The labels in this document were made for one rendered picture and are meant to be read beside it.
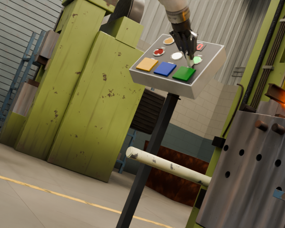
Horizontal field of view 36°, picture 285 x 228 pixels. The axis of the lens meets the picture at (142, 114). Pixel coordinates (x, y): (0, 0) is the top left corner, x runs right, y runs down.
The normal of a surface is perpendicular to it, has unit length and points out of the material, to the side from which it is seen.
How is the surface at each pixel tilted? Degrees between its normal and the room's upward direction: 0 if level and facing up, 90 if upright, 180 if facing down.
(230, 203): 90
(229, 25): 90
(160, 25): 90
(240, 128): 90
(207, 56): 60
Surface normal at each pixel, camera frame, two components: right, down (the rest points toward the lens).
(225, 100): -0.80, -0.36
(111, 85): 0.37, 0.07
